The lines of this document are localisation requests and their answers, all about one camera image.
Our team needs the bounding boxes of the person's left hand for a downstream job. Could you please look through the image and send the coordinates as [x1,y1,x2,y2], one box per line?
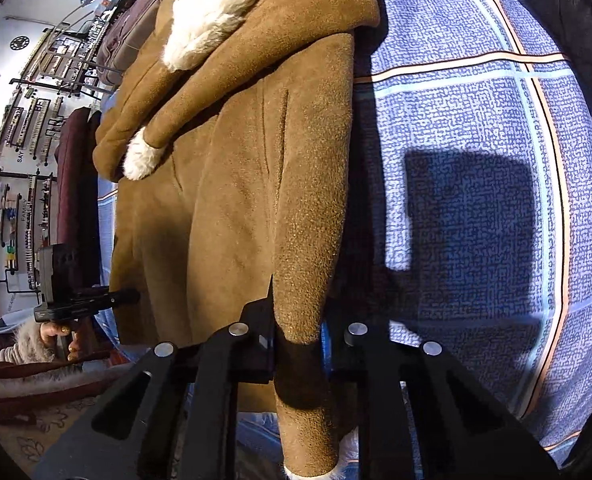
[40,321,84,362]

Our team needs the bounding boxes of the blue plaid bed sheet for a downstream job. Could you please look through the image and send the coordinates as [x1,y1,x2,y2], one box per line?
[98,0,592,468]

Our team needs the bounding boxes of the brown suede fur-lined coat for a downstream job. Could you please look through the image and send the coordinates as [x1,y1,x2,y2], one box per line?
[92,0,383,480]

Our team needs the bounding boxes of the display racks with hardware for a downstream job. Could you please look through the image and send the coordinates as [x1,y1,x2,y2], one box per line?
[0,10,119,322]

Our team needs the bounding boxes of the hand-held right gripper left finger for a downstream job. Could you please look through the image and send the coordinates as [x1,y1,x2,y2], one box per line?
[32,299,277,480]

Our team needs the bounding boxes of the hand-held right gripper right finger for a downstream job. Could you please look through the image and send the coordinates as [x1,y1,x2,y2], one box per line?
[325,321,561,480]

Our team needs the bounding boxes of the person's maroon fur-trimmed coat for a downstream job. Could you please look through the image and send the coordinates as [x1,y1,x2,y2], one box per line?
[0,352,142,423]

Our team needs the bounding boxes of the person's left forearm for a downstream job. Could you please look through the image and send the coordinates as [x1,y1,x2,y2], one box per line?
[0,321,53,370]

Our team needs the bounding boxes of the white floor lamp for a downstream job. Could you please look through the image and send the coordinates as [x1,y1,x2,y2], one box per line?
[57,0,109,29]

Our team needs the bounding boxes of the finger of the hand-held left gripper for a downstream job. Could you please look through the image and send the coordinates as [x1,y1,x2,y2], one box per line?
[107,287,142,309]

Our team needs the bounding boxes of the person's floral trousers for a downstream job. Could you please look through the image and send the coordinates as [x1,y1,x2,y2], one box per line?
[0,402,108,478]

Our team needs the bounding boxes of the maroon quilted jacket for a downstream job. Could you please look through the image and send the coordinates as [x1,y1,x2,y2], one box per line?
[55,106,103,281]

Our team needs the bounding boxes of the dark puffer jacket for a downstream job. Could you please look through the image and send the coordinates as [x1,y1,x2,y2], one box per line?
[510,0,592,153]

